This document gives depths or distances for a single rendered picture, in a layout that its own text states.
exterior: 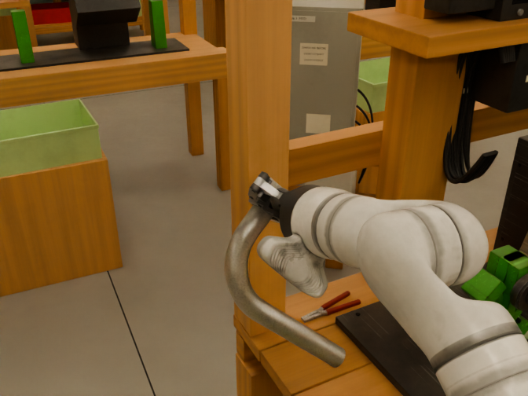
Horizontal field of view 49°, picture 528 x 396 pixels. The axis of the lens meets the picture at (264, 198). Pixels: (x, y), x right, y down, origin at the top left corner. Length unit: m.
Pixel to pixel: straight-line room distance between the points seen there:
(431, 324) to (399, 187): 0.93
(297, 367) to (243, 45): 0.67
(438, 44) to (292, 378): 0.71
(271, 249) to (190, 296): 2.31
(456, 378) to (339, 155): 0.93
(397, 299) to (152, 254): 2.80
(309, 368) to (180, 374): 1.30
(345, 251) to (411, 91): 0.77
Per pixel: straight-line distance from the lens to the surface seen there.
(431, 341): 0.45
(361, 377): 1.27
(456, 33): 1.13
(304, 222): 0.59
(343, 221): 0.54
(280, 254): 0.60
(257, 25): 1.02
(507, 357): 0.44
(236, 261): 0.75
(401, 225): 0.46
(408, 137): 1.30
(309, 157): 1.28
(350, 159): 1.34
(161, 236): 3.37
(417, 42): 1.11
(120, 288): 3.00
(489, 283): 1.14
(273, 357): 1.29
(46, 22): 7.72
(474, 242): 0.49
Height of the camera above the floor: 1.78
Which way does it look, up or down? 29 degrees down
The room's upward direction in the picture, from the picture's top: straight up
